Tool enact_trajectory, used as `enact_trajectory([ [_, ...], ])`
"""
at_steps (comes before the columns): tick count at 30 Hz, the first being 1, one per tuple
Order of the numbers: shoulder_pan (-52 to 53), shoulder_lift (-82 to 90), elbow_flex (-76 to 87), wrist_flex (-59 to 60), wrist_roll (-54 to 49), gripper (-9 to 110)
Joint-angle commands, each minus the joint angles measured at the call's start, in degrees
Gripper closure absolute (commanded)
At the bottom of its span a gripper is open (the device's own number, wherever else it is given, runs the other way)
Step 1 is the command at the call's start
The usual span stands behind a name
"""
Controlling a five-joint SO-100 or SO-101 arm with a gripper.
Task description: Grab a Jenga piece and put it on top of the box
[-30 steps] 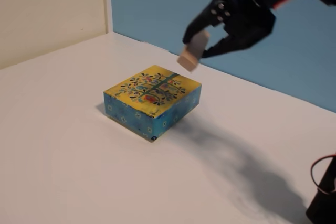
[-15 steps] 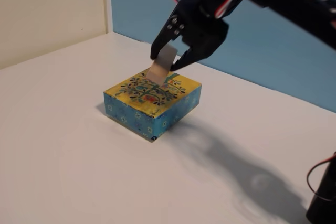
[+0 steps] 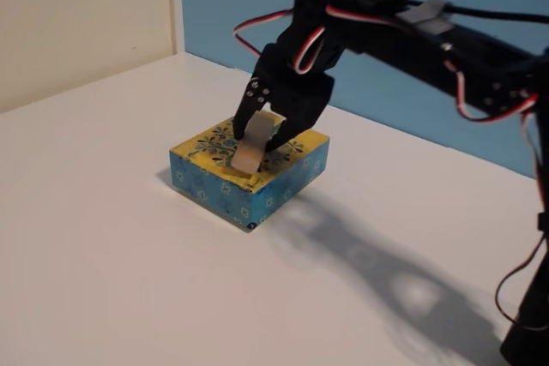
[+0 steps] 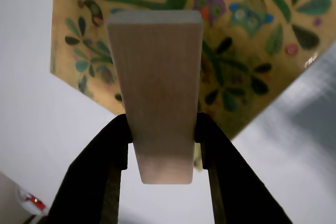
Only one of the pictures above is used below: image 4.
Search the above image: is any red and white object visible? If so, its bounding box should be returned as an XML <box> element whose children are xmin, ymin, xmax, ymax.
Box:
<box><xmin>17</xmin><ymin>186</ymin><xmax>49</xmax><ymax>216</ymax></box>

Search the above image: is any floral yellow and teal box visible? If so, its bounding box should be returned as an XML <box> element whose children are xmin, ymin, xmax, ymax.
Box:
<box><xmin>49</xmin><ymin>0</ymin><xmax>336</xmax><ymax>141</ymax></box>

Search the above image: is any wooden Jenga block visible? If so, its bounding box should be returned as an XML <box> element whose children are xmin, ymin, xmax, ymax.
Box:
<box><xmin>106</xmin><ymin>9</ymin><xmax>204</xmax><ymax>185</ymax></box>

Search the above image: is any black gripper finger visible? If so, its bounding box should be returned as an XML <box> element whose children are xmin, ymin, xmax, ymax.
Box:
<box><xmin>48</xmin><ymin>113</ymin><xmax>133</xmax><ymax>224</ymax></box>
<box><xmin>194</xmin><ymin>112</ymin><xmax>293</xmax><ymax>224</ymax></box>

